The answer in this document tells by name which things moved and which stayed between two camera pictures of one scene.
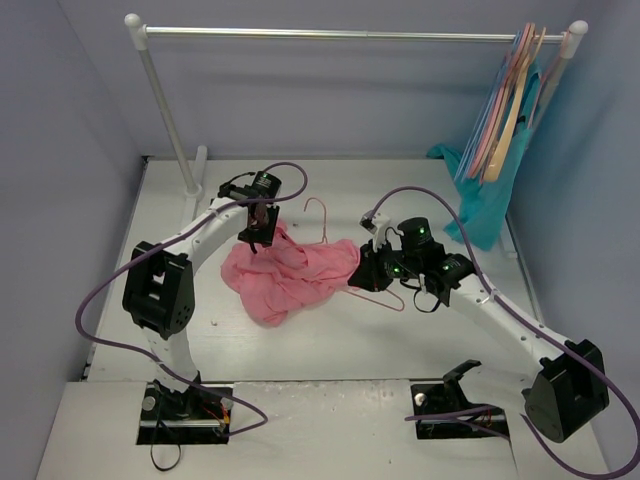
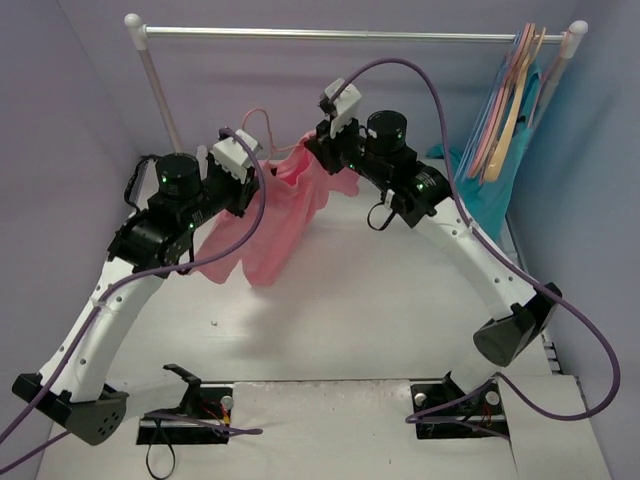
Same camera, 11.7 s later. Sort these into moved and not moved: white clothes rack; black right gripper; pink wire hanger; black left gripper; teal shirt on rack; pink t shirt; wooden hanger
Moved: pink wire hanger; pink t shirt; black left gripper; black right gripper
Not moved: teal shirt on rack; white clothes rack; wooden hanger
